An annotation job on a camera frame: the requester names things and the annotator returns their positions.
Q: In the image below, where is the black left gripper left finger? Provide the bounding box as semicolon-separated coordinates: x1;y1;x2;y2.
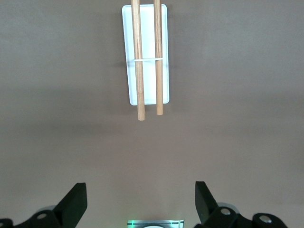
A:
0;182;88;228

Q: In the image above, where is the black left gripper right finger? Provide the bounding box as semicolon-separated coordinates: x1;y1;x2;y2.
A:
193;181;289;228

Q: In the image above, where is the white rectangular tray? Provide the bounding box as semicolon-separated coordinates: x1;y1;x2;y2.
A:
122;0;171;121

